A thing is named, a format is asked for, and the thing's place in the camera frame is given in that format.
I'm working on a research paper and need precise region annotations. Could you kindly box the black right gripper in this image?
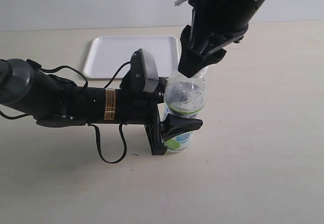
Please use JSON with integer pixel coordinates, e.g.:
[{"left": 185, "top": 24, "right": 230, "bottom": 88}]
[{"left": 178, "top": 9, "right": 249, "bottom": 78}]

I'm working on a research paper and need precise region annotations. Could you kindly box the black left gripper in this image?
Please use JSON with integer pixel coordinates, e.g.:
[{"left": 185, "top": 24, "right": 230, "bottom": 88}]
[{"left": 118, "top": 71, "right": 203, "bottom": 156}]

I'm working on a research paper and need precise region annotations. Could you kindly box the clear plastic water bottle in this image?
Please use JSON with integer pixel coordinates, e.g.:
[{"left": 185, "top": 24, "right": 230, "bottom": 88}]
[{"left": 163, "top": 65, "right": 209, "bottom": 153}]

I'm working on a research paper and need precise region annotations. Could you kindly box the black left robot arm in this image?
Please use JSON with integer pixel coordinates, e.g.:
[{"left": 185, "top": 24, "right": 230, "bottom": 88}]
[{"left": 1, "top": 58, "right": 203, "bottom": 155}]

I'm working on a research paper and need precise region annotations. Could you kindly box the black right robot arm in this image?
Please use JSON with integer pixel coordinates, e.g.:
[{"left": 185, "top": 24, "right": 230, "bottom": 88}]
[{"left": 178, "top": 0, "right": 266, "bottom": 78}]

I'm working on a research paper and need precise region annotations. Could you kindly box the white plastic tray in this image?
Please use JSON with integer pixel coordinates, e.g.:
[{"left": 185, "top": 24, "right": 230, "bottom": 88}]
[{"left": 83, "top": 35, "right": 179, "bottom": 80}]

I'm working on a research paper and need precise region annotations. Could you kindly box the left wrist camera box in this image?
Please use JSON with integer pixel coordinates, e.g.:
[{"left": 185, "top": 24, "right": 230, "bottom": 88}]
[{"left": 130, "top": 48, "right": 159, "bottom": 93}]

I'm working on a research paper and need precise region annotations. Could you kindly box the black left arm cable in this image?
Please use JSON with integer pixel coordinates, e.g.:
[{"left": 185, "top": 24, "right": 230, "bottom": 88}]
[{"left": 88, "top": 124, "right": 128, "bottom": 164}]

